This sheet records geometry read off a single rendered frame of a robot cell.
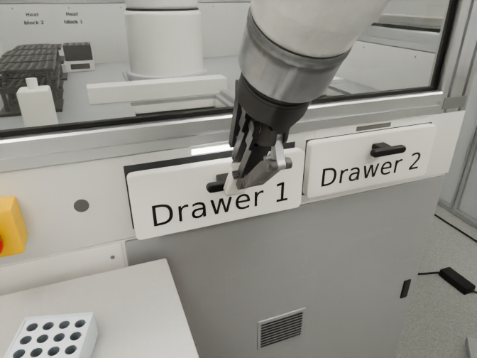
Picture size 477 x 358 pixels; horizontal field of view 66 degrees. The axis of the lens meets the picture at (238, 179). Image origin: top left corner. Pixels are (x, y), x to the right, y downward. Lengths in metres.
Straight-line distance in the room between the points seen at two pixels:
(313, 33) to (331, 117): 0.42
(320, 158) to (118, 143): 0.35
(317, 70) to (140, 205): 0.36
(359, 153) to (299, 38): 0.47
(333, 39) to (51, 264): 0.54
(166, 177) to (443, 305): 1.49
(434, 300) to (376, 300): 0.81
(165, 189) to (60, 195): 0.15
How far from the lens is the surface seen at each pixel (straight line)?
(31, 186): 0.60
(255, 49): 0.31
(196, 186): 0.58
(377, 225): 0.89
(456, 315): 1.82
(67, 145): 0.57
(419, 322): 1.73
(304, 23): 0.27
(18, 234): 0.59
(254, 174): 0.43
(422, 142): 0.83
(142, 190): 0.56
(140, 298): 0.59
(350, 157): 0.72
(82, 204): 0.61
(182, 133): 0.59
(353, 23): 0.28
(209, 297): 0.77
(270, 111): 0.35
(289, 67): 0.30
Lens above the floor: 1.16
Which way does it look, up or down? 26 degrees down
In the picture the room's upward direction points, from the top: straight up
